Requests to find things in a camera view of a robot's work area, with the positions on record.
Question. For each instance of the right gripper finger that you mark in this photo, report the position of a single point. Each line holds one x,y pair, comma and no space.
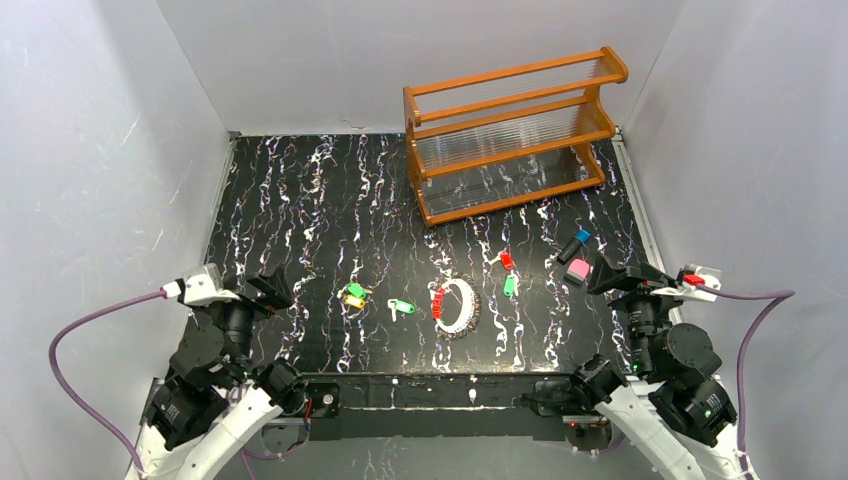
647,276
605,277

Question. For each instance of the yellow key tag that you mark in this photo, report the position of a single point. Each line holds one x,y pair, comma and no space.
354,301

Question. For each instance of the metal keyring with red handle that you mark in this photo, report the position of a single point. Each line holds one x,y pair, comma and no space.
455,306

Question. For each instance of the green key tag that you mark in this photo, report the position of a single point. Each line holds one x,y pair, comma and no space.
397,307
510,285
357,290

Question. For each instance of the pink and grey eraser block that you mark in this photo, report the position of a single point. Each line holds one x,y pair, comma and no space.
577,272

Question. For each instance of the orange wooden shelf rack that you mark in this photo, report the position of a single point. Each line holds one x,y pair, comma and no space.
495,140

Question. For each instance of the red key tag with key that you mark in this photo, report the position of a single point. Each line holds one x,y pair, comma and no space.
503,258

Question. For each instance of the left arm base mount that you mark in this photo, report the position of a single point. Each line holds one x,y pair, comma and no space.
313,400

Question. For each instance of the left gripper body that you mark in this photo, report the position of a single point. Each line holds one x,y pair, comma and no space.
250,298

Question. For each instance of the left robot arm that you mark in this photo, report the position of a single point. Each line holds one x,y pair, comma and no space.
223,359

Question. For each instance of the black marker with blue cap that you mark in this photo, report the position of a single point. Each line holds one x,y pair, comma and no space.
573,247

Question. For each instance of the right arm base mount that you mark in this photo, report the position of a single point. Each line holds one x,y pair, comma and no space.
585,428

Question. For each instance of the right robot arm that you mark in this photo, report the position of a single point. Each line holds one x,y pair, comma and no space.
675,411

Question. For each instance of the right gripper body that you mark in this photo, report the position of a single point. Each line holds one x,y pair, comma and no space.
631,286

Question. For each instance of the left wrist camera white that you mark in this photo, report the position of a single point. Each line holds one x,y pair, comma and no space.
203,286

